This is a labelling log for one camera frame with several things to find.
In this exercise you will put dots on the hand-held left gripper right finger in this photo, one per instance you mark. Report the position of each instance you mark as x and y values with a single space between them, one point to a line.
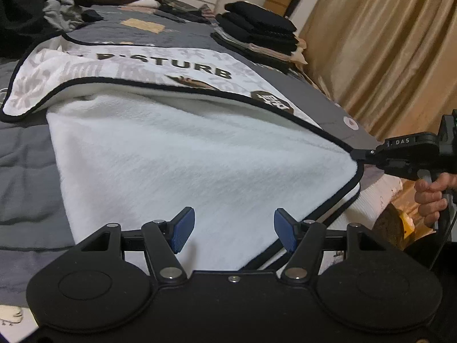
285 228

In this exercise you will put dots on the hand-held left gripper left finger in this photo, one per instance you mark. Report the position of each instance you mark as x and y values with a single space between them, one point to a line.
184 228

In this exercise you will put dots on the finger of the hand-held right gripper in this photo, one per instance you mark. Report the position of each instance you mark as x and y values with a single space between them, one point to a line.
398 168
366 153

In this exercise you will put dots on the white printed fleece blanket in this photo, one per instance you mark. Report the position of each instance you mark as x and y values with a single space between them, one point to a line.
178 157

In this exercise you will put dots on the stack of folded black clothes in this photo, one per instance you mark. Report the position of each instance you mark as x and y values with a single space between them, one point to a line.
257 25

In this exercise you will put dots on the scattered dark clothes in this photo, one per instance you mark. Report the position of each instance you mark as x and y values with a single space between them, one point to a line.
185 12

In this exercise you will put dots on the large black clothes pile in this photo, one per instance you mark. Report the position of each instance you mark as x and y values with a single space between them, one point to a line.
25 14

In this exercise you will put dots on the person's right hand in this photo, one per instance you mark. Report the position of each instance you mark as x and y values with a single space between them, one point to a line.
428 200

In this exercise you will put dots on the dark brown round object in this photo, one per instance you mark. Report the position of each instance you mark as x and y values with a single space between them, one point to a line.
389 228

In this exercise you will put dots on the beige curtain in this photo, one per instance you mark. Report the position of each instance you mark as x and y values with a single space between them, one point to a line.
385 50

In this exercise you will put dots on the grey printed bed quilt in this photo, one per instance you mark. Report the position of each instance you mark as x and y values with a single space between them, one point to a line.
28 171

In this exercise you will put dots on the dark navy garment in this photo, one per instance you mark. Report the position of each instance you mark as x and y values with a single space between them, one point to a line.
92 15

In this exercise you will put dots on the grey garment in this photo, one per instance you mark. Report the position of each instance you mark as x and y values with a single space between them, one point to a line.
62 12

